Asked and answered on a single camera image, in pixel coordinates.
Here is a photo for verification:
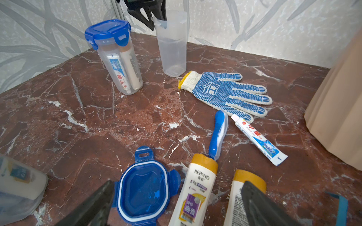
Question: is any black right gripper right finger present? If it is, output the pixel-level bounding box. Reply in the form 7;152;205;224
241;181;300;226

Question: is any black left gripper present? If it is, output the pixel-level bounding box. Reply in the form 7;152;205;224
123;0;167;31

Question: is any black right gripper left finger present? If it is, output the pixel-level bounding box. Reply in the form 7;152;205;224
56;180;115;226

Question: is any clear container blue lid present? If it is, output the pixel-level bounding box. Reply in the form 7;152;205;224
84;19;143;95
153;10;188;77
1;154;48;226

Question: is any small white toothpaste tube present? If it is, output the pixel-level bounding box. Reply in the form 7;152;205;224
232;115;288;166

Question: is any white shampoo bottle yellow cap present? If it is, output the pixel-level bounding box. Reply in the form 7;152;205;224
169;153;218;226

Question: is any clear container blue lid front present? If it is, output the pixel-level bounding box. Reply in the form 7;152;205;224
1;154;48;226

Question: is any blue dotted work glove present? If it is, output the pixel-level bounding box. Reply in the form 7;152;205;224
178;71;273;123

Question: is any beige ribbed flower pot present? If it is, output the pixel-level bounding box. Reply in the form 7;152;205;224
304;32;362;170

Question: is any aluminium frame post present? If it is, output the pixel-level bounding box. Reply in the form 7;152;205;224
110;0;127;20

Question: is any blue garden fork wooden handle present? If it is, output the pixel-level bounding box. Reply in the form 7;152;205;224
325;192;348;226

